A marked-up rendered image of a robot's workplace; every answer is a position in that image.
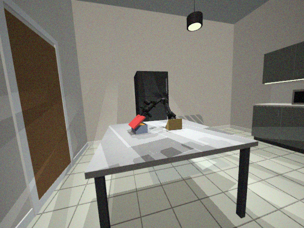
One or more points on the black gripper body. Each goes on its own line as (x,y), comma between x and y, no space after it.
(148,108)

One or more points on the red box lid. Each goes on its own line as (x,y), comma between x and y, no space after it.
(136,121)

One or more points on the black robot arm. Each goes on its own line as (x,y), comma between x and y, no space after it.
(152,104)

